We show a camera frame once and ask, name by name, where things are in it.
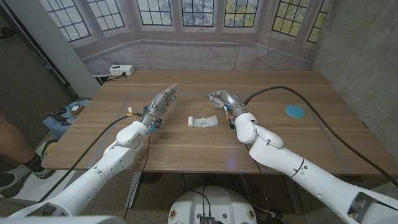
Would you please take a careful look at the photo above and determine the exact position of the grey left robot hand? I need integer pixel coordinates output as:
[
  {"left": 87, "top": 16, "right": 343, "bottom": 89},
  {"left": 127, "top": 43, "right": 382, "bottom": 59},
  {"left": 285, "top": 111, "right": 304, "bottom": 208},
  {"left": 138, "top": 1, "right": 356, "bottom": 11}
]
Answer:
[{"left": 140, "top": 83, "right": 179, "bottom": 130}]

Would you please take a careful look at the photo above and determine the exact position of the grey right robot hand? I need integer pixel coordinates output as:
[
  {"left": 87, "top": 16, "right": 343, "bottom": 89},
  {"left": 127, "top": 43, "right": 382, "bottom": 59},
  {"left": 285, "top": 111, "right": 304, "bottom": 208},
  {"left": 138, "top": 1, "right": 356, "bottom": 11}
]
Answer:
[{"left": 207, "top": 90, "right": 249, "bottom": 118}]

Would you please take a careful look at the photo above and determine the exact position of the white gauze bandage strip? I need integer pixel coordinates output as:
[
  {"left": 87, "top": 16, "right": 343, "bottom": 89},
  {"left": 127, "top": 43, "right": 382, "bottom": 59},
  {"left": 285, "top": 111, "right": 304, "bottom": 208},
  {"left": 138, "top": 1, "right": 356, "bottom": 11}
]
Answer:
[{"left": 187, "top": 115, "right": 220, "bottom": 128}]

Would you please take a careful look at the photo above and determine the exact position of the blue disk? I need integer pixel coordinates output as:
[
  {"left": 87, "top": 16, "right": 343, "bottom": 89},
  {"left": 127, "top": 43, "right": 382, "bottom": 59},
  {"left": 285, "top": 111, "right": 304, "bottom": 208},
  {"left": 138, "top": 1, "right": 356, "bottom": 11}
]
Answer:
[{"left": 284, "top": 104, "right": 306, "bottom": 119}]

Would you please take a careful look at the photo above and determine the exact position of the white power strip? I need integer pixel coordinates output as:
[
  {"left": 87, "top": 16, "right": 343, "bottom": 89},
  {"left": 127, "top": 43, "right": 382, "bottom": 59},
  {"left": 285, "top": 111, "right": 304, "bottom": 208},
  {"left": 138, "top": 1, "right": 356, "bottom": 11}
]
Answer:
[{"left": 109, "top": 64, "right": 136, "bottom": 77}]

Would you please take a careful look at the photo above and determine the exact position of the printed window backdrop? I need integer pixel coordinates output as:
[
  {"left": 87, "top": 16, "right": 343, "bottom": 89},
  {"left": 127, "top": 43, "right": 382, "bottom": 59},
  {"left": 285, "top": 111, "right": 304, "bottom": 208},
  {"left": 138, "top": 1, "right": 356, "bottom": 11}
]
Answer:
[{"left": 39, "top": 0, "right": 332, "bottom": 75}]

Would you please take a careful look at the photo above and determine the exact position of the black round fan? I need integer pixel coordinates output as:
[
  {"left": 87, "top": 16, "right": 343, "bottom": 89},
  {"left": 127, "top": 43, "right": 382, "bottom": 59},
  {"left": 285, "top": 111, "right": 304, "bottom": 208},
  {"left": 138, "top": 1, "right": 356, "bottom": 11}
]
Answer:
[{"left": 140, "top": 172, "right": 164, "bottom": 185}]

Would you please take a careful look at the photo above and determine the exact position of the grey metal table leg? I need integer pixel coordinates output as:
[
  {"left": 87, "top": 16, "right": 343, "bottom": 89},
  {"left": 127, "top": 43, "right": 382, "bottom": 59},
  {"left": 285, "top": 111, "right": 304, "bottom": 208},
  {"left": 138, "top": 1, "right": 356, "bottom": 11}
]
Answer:
[
  {"left": 283, "top": 175, "right": 304, "bottom": 215},
  {"left": 125, "top": 172, "right": 143, "bottom": 210}
]

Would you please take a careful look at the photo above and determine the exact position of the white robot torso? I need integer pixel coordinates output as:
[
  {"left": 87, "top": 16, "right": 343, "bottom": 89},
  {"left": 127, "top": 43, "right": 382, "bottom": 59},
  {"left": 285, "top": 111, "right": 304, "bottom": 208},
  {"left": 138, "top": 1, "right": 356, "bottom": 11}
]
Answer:
[{"left": 167, "top": 185, "right": 258, "bottom": 224}]

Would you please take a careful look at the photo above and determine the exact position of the yellow and black floor item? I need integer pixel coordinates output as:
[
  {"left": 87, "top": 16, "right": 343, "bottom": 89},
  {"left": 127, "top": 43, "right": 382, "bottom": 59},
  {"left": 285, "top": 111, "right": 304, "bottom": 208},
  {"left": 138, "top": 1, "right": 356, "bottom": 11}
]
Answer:
[{"left": 42, "top": 139, "right": 58, "bottom": 157}]

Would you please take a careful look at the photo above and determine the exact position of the grey sneaker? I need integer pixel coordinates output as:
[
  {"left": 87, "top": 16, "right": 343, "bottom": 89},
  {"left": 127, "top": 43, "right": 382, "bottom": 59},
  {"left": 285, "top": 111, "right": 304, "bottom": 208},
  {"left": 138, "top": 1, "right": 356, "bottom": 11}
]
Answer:
[
  {"left": 30, "top": 167, "right": 57, "bottom": 180},
  {"left": 0, "top": 164, "right": 32, "bottom": 198}
]

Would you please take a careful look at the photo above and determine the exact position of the white floor mat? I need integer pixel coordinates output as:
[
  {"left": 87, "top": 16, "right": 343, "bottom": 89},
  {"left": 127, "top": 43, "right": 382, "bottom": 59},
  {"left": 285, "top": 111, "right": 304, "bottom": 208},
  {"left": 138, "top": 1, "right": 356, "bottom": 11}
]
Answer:
[{"left": 9, "top": 169, "right": 78, "bottom": 202}]

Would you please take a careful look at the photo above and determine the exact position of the person's bare leg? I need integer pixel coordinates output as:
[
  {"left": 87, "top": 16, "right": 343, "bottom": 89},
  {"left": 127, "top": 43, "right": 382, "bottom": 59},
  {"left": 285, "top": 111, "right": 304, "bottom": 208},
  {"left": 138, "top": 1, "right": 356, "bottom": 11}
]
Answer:
[{"left": 0, "top": 112, "right": 44, "bottom": 173}]

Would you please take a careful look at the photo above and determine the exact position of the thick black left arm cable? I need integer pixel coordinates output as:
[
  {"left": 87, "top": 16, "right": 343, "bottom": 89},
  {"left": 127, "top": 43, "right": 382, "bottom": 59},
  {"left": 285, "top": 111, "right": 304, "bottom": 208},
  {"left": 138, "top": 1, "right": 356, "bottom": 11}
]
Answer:
[{"left": 37, "top": 113, "right": 142, "bottom": 203}]

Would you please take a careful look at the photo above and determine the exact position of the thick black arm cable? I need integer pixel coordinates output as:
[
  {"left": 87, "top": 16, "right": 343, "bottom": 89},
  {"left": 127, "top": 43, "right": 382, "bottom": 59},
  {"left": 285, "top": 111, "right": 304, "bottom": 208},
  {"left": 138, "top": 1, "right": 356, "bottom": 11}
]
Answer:
[
  {"left": 244, "top": 86, "right": 398, "bottom": 189},
  {"left": 37, "top": 113, "right": 142, "bottom": 203}
]

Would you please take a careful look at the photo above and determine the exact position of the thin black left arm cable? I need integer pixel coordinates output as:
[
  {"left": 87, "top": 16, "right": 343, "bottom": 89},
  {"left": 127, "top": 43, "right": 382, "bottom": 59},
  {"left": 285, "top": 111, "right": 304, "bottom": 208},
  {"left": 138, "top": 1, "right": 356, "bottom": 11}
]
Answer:
[{"left": 123, "top": 129, "right": 153, "bottom": 220}]

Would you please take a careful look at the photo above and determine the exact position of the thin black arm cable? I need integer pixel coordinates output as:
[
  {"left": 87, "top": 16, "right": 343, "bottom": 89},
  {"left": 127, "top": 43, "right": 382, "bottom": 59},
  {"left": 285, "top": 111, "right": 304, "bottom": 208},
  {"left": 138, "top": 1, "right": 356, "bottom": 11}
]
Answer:
[
  {"left": 123, "top": 129, "right": 153, "bottom": 220},
  {"left": 244, "top": 143, "right": 274, "bottom": 223}
]

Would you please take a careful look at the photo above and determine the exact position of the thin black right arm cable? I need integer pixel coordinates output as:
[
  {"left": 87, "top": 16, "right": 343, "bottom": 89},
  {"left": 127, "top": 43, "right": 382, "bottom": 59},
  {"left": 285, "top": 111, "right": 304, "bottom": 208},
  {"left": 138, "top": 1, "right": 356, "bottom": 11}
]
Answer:
[{"left": 244, "top": 143, "right": 274, "bottom": 223}]

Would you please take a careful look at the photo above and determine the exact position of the white floor cable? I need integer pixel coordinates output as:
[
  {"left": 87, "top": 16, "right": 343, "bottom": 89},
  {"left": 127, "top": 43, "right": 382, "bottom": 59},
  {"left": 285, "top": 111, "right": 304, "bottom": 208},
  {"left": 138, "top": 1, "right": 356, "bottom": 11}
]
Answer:
[{"left": 239, "top": 174, "right": 277, "bottom": 218}]

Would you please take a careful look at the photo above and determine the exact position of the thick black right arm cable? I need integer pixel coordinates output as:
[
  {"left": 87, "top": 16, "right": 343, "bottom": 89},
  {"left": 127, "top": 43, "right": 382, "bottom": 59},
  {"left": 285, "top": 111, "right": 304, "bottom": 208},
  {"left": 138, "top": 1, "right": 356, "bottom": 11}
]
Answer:
[{"left": 244, "top": 86, "right": 398, "bottom": 189}]

